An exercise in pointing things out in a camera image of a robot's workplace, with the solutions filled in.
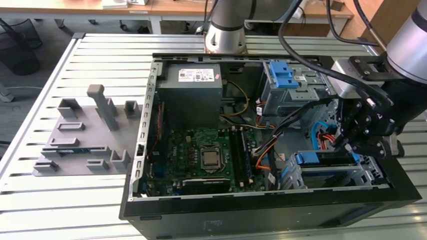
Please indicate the black PC case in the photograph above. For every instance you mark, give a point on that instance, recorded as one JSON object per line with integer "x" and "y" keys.
{"x": 234, "y": 215}

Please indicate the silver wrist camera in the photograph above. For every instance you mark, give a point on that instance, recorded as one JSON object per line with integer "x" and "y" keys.
{"x": 345, "y": 85}

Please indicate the large white box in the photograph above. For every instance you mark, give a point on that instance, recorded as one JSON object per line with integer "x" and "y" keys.
{"x": 115, "y": 3}

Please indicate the small white box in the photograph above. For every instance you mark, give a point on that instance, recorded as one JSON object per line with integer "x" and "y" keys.
{"x": 138, "y": 2}

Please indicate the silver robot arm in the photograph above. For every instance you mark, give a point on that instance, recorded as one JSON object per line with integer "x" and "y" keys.
{"x": 410, "y": 50}

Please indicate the hard disk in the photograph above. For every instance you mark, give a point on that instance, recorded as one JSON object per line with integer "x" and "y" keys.
{"x": 305, "y": 158}

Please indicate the metal disk bay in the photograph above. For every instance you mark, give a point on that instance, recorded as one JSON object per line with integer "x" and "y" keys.
{"x": 330, "y": 169}

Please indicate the clear plastic bag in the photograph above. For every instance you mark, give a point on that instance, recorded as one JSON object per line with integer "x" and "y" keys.
{"x": 301, "y": 11}

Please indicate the green motherboard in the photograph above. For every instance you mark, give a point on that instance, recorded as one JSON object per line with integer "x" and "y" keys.
{"x": 183, "y": 150}

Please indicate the wooden cabinet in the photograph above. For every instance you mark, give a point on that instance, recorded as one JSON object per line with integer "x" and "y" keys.
{"x": 397, "y": 17}

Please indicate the grey power supply unit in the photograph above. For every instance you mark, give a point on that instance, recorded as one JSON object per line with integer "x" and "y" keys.
{"x": 190, "y": 100}

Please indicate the wooden desk white frame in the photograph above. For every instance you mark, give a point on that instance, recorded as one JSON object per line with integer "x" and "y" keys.
{"x": 67, "y": 10}

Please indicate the black graphics card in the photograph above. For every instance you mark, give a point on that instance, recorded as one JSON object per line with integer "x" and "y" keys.
{"x": 205, "y": 186}

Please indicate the black mesh waste bin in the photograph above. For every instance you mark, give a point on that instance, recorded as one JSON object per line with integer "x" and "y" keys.
{"x": 20, "y": 50}

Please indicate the black CPU socket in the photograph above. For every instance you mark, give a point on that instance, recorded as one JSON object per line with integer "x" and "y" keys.
{"x": 211, "y": 171}

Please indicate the grey metal stand foot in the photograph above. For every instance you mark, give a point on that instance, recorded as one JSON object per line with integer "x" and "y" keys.
{"x": 7, "y": 96}

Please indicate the blue plastic drive latch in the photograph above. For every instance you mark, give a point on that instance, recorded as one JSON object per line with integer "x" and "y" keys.
{"x": 282, "y": 75}

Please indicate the small black box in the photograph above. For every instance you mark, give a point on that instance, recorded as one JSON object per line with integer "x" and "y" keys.
{"x": 337, "y": 6}

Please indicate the metal drive cage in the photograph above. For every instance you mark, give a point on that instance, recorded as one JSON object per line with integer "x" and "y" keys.
{"x": 301, "y": 96}

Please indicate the black RAM slot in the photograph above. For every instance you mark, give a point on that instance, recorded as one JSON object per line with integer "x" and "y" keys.
{"x": 237, "y": 155}

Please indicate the silver CPU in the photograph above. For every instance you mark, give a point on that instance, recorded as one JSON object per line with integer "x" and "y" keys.
{"x": 211, "y": 158}

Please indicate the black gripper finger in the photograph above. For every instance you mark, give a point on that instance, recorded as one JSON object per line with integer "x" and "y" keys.
{"x": 357, "y": 120}
{"x": 374, "y": 147}

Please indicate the RAM stick in rack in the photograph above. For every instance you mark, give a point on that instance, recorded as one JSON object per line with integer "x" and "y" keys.
{"x": 74, "y": 151}

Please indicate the grey parts rack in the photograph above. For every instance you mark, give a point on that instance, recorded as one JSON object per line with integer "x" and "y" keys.
{"x": 90, "y": 140}

